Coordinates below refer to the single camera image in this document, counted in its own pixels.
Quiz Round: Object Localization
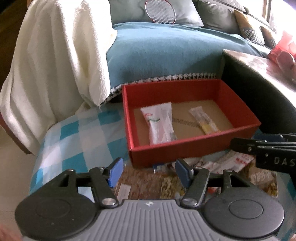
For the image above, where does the blue white checkered cloth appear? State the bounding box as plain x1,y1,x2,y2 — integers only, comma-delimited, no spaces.
28,106,296,241

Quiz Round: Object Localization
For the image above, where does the teal sofa cover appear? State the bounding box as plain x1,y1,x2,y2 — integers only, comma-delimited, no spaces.
106,22,270,92

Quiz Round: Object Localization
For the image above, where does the orange patterned pillow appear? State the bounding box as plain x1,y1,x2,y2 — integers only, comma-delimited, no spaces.
234,9,265,46

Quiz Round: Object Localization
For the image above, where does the dark grey cushion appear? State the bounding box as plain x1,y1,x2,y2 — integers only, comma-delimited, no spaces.
193,0,245,34

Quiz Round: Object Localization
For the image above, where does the red white stick packet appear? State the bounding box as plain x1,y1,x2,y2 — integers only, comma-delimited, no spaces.
196,151,255,174

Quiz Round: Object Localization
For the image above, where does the red plastic bag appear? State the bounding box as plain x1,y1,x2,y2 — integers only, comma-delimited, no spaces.
267,31,295,81

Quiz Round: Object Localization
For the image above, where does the red cardboard box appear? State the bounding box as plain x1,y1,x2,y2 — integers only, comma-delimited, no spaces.
122,79,260,168

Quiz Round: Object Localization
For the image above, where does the brown noodle snack packet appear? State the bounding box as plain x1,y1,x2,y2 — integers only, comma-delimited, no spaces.
239,160,278,197

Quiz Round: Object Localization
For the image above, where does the white fluffy blanket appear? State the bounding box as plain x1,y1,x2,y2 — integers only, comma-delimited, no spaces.
1,1,117,154

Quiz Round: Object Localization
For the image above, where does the marble coffee table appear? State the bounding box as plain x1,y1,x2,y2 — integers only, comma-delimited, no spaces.
223,49,295,95

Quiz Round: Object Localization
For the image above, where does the clear yellow small packet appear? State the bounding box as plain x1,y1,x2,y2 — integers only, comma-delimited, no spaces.
189,106,220,135

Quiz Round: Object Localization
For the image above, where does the green-grey back cushion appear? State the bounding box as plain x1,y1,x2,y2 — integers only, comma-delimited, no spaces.
109,1,203,27

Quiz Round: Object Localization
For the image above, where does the red badminton racket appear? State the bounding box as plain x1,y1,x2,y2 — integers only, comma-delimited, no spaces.
144,0,176,25

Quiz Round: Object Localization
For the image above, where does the brown spicy snack packet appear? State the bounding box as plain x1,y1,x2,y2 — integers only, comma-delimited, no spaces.
113,163,185,201

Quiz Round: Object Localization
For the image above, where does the silver white snack packet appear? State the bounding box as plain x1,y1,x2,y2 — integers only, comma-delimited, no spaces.
140,102,177,145

